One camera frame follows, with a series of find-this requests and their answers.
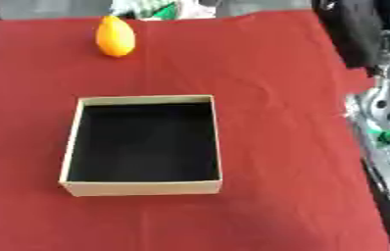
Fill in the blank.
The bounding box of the white and green object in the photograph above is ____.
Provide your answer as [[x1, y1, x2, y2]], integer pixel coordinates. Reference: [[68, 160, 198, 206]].
[[109, 0, 219, 22]]

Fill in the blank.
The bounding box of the orange toy fruit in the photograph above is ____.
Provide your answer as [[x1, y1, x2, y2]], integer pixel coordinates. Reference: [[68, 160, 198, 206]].
[[93, 15, 139, 59]]

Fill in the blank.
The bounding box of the tan cardboard box black inside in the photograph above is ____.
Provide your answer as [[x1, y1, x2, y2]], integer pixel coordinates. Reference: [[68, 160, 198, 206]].
[[58, 94, 224, 198]]

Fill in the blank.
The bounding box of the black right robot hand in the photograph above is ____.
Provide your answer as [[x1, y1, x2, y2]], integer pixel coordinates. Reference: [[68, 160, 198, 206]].
[[310, 0, 390, 78]]

